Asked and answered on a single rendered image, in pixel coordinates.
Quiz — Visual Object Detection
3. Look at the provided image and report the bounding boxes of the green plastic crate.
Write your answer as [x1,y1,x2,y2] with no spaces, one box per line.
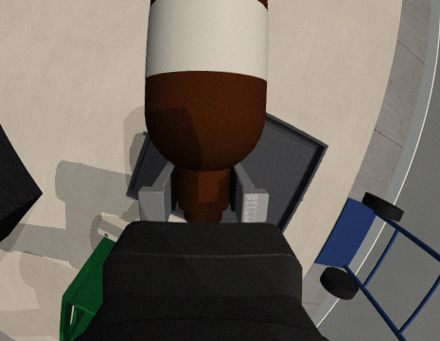
[60,237,115,341]

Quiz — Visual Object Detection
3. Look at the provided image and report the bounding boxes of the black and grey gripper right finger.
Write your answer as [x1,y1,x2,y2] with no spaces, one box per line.
[229,163,269,223]

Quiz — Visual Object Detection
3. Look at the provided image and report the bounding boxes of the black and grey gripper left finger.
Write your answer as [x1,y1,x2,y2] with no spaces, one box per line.
[138,162,178,222]

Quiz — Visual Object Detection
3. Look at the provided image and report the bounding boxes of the brown bottle with white label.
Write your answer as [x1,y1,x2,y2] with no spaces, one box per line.
[145,0,268,223]

